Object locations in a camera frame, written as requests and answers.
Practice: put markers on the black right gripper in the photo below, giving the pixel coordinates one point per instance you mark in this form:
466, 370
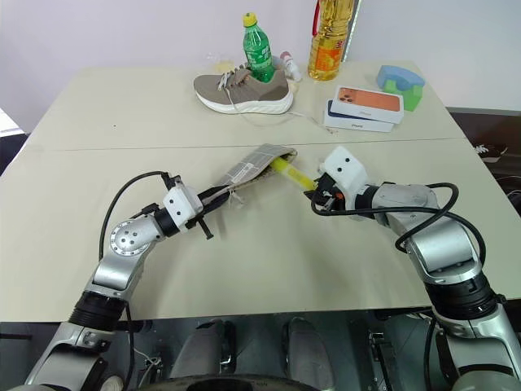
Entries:
334, 197

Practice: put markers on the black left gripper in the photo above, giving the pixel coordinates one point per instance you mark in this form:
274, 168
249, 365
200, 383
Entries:
204, 225

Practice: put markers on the yellow highlighter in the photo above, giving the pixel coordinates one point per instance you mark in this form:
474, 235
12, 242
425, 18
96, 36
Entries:
293, 173

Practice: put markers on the grid pattern fabric pouch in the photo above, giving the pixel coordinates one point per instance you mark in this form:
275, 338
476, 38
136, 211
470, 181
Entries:
252, 165

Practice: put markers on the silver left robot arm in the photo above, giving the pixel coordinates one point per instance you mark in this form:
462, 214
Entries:
126, 238

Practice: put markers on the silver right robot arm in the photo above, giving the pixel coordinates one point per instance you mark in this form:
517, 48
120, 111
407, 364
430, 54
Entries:
443, 248

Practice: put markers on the blue phone box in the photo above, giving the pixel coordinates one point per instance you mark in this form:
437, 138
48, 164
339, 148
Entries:
358, 124

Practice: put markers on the orange phone box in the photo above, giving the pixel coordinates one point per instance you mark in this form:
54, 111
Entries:
368, 104

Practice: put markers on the brown sneaker with white sole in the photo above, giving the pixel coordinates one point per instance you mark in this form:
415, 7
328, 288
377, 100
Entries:
244, 91

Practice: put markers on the small white bottle pink cap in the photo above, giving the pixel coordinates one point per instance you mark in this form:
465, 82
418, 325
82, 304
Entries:
291, 67

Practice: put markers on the green foam block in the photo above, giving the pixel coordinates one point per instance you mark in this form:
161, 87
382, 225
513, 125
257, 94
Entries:
411, 99

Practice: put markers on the blue curved foam block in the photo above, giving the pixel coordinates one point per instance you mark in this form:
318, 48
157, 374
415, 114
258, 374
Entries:
401, 75

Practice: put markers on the large yellow cooking oil bottle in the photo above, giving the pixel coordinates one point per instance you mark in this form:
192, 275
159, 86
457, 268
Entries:
327, 45

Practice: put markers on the green plastic soda bottle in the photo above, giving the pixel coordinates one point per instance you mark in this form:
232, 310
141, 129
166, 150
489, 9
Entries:
258, 53

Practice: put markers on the grey rounded shape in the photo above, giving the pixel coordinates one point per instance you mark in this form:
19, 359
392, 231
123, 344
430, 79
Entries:
309, 352
199, 350

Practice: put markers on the brown shoe with white laces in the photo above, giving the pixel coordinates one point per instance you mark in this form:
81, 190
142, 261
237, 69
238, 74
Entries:
490, 151

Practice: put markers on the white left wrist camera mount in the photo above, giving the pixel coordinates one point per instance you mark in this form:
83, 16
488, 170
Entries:
182, 204

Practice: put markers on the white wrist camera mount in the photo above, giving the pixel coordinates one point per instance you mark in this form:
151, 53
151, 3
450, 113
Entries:
344, 165
182, 204

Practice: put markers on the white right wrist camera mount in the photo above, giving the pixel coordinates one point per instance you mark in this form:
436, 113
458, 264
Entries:
344, 165

